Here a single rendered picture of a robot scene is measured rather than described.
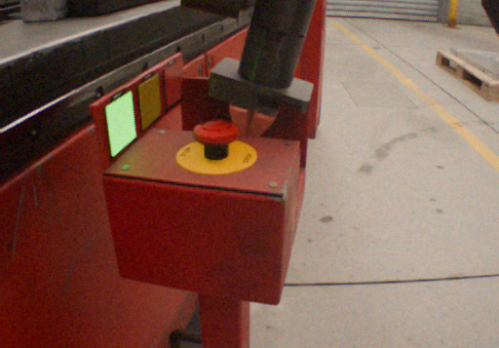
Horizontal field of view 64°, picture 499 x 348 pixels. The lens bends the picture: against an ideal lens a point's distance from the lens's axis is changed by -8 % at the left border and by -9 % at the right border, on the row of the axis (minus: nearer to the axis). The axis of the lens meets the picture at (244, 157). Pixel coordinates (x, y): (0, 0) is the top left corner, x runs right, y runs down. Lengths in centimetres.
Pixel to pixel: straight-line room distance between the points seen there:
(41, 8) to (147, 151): 33
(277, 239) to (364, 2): 753
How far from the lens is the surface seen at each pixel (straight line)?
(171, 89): 50
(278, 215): 34
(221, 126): 38
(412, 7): 810
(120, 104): 39
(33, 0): 67
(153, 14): 65
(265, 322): 130
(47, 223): 48
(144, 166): 38
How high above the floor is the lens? 95
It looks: 26 degrees down
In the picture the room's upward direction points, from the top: straight up
